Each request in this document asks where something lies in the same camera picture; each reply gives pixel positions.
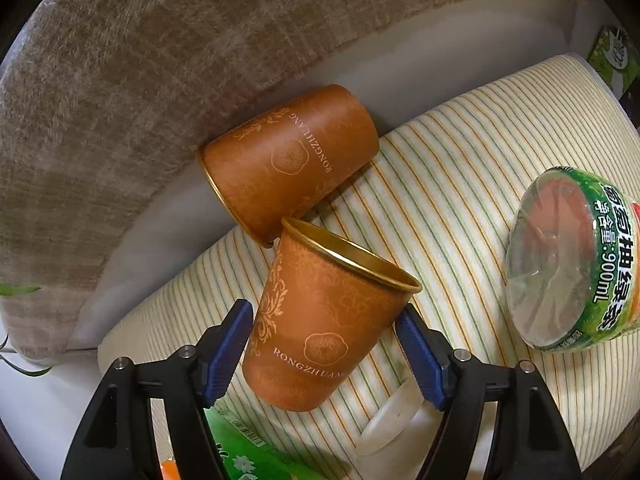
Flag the orange patterned paper cup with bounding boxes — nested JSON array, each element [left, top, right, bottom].
[[242, 218, 422, 412]]

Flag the white plastic cup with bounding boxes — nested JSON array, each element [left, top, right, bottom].
[[356, 378, 442, 480]]

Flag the striped yellow mattress cover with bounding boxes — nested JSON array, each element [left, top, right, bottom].
[[98, 55, 639, 479]]

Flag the green grapefruit tea container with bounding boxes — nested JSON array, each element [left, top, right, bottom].
[[506, 167, 639, 352]]

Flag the potted spider plant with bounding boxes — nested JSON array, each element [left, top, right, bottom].
[[0, 283, 54, 378]]

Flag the plaid brown blanket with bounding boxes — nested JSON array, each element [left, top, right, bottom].
[[0, 0, 601, 361]]

